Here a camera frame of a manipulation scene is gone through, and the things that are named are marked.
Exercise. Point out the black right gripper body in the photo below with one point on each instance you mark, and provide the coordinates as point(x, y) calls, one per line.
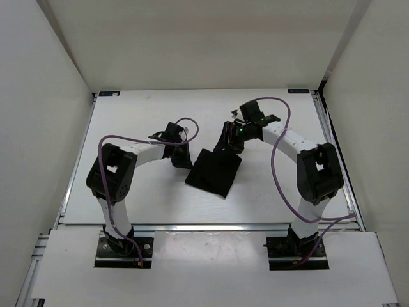
point(238, 135)

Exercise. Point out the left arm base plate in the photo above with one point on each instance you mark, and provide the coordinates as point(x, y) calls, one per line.
point(108, 256)

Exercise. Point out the blue table label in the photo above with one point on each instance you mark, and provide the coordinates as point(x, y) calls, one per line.
point(109, 93)
point(298, 91)

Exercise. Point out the black skirt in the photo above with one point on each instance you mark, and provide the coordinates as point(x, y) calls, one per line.
point(214, 172)

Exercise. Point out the blue left table label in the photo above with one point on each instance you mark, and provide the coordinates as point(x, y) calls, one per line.
point(109, 93)

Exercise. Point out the blue right table label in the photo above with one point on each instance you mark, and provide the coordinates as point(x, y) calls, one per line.
point(298, 91)

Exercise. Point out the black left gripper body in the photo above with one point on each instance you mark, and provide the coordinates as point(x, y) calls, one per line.
point(177, 157)

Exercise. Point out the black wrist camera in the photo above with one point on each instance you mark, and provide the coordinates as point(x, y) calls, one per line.
point(248, 112)
point(171, 134)

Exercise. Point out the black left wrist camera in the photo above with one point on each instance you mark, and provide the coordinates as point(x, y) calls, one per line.
point(171, 134)

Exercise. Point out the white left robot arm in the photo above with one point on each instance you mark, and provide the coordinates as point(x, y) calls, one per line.
point(110, 181)

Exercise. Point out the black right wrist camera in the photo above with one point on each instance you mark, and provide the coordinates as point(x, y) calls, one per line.
point(248, 112)

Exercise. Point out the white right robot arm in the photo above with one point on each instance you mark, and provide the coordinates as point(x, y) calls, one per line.
point(318, 175)

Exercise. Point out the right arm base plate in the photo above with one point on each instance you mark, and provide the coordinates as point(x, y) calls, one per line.
point(282, 258)

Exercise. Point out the white front cover board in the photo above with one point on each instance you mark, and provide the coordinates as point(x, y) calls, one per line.
point(218, 269)

